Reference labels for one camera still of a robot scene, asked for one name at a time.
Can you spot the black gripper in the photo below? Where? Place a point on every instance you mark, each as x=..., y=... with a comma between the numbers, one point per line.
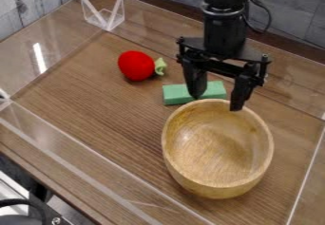
x=199, y=61

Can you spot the red felt strawberry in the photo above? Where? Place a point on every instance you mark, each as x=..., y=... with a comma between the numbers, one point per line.
x=138, y=66

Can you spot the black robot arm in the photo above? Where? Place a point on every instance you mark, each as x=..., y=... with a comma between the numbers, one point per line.
x=220, y=52

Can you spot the green rectangular block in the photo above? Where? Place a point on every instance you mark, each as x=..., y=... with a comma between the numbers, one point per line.
x=174, y=93

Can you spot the wooden bowl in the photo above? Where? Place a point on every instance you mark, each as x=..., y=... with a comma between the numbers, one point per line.
x=217, y=150

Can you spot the clear acrylic enclosure wall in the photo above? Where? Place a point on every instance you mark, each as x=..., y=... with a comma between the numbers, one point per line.
x=83, y=130

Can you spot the clear acrylic corner bracket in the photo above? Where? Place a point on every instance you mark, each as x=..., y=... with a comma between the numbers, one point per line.
x=106, y=19

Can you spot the black metal mount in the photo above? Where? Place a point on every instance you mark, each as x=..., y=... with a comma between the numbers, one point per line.
x=54, y=217

